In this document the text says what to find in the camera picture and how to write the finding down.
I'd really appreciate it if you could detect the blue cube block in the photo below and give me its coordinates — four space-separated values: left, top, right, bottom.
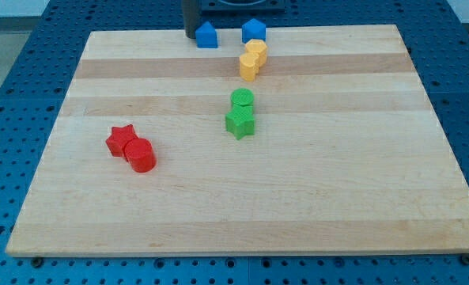
241 18 267 44

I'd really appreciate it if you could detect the green star block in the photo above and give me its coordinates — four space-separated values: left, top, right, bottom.
225 104 255 140

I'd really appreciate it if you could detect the green cylinder block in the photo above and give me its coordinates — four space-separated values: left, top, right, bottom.
230 88 255 108

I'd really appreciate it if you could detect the yellow heart block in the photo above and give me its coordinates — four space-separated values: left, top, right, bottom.
239 52 259 82

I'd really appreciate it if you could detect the red cylinder block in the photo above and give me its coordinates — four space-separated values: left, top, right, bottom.
125 138 157 173

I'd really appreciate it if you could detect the yellow hexagon block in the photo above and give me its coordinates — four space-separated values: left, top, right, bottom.
245 39 268 67

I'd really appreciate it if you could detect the blue triangular block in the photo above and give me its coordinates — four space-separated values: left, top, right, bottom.
195 21 218 48

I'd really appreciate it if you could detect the wooden board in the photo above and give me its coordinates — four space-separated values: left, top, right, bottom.
6 25 469 257

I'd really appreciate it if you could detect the red star block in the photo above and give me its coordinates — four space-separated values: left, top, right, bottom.
105 124 138 158

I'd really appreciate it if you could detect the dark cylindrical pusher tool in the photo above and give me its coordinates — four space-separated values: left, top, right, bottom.
181 0 201 39

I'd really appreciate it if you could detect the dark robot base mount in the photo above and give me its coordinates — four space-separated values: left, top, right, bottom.
199 0 286 12

